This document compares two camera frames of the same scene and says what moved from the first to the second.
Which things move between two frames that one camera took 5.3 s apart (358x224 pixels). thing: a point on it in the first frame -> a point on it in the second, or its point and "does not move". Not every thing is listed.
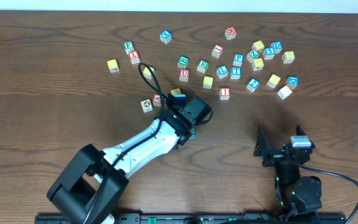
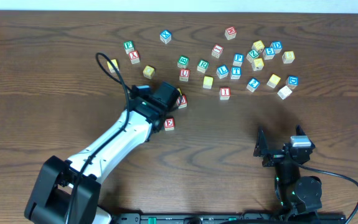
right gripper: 276,155 does not move
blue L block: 222,71 does not move
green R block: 202,66 does not move
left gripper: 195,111 -> 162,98
